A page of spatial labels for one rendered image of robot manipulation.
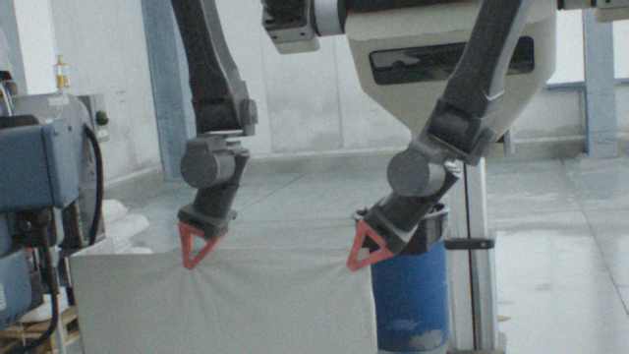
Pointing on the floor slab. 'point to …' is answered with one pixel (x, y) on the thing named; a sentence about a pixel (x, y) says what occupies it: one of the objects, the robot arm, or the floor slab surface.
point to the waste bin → (412, 286)
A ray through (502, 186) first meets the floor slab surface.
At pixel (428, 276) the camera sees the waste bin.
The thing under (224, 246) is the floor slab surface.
